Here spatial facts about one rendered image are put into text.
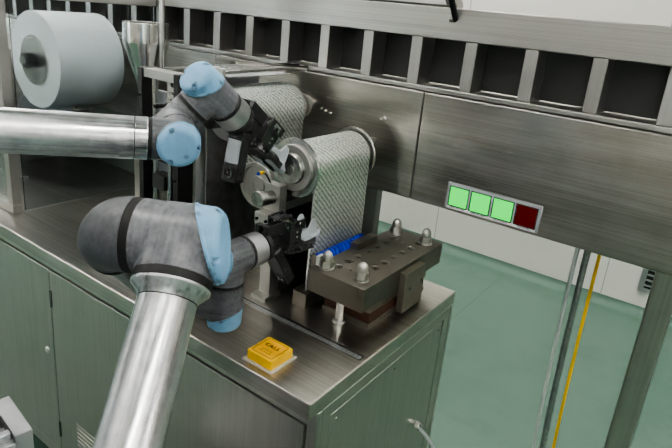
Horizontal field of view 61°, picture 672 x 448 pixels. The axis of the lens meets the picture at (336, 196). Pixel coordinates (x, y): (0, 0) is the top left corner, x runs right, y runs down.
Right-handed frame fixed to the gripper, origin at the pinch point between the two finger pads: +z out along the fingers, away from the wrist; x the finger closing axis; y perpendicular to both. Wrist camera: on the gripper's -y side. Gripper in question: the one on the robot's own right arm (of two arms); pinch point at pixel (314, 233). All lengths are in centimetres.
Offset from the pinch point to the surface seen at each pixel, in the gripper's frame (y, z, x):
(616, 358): -109, 200, -57
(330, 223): 1.0, 6.2, -0.3
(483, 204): 9.6, 29.6, -30.9
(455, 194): 10.2, 29.6, -23.0
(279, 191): 10.2, -5.8, 7.3
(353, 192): 7.5, 15.6, -0.2
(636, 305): -103, 263, -55
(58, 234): -19, -23, 79
